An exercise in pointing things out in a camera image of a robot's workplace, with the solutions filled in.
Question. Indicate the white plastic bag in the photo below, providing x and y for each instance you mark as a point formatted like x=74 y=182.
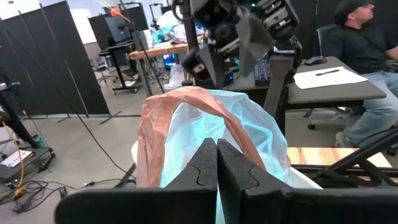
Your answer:
x=175 y=77

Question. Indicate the blue lit computer case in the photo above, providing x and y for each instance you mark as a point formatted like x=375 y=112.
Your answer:
x=170 y=60

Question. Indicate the wooden top table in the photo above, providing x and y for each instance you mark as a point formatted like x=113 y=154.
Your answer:
x=155 y=51

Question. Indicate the black rolling desk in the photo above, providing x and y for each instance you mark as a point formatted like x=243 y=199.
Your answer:
x=119 y=53

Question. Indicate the white paper sheet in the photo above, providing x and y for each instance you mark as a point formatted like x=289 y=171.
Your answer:
x=342 y=81

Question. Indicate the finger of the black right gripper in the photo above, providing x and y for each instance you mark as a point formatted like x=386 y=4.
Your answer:
x=253 y=43
x=214 y=68

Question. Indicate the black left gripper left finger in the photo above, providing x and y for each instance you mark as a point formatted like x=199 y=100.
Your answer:
x=202 y=171

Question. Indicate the light blue trash bag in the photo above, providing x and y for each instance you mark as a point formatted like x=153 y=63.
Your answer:
x=199 y=124

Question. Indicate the black pen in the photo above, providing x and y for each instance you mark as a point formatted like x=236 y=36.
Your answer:
x=328 y=72

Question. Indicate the black computer mouse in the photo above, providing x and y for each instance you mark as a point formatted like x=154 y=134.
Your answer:
x=315 y=60

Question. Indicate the black monitor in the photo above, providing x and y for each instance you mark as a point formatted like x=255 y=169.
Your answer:
x=118 y=29

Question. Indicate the orange ball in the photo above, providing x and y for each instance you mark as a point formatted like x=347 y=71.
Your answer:
x=115 y=12

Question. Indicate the white plastic trash bin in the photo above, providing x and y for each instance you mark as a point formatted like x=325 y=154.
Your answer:
x=306 y=182

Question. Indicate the black tripod stand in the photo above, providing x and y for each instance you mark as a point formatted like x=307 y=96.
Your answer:
x=18 y=127

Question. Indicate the black partition panel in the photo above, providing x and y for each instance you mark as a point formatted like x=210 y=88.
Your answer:
x=46 y=62

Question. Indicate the grey desk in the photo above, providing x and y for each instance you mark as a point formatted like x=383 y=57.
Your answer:
x=326 y=93

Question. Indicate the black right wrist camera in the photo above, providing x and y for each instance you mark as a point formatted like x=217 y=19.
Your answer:
x=280 y=18

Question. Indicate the green water bottle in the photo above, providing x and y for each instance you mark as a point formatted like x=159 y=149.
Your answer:
x=38 y=141

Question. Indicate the pile of plastic bags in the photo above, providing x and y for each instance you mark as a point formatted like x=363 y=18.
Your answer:
x=174 y=31

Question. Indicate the person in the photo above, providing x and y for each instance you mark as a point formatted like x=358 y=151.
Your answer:
x=357 y=46

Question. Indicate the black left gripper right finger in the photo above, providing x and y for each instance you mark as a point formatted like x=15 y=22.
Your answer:
x=236 y=177

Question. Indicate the white printed paper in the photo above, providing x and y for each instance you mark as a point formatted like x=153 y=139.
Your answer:
x=15 y=158

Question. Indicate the black keyboard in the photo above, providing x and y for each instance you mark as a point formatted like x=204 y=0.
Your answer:
x=262 y=73

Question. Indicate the black stand base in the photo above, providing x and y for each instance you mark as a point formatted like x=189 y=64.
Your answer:
x=31 y=169

